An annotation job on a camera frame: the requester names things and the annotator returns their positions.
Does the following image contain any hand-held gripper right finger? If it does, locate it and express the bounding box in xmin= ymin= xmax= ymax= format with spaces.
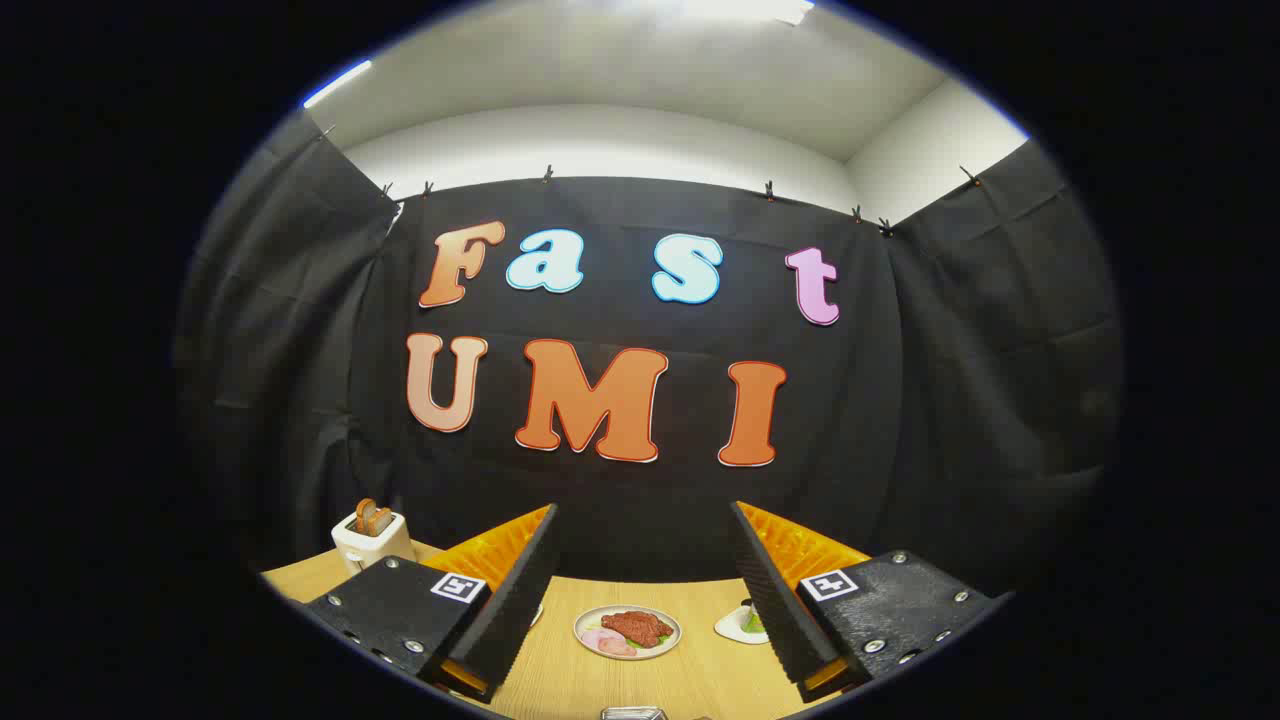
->
xmin=729 ymin=500 xmax=1013 ymax=704

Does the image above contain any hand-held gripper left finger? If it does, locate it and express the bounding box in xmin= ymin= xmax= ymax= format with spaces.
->
xmin=303 ymin=503 xmax=561 ymax=704

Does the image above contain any small white dish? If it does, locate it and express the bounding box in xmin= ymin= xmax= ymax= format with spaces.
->
xmin=714 ymin=605 xmax=771 ymax=645

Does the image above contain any white oval plate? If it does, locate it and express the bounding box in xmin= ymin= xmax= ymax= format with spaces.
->
xmin=573 ymin=605 xmax=682 ymax=661

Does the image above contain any brown grilled steak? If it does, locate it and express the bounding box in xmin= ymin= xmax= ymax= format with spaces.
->
xmin=601 ymin=611 xmax=675 ymax=649

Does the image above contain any cream white toaster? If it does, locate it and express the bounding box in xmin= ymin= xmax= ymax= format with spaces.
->
xmin=331 ymin=510 xmax=416 ymax=574

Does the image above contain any row of black cloth clips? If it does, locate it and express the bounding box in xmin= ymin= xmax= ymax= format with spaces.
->
xmin=320 ymin=125 xmax=986 ymax=238

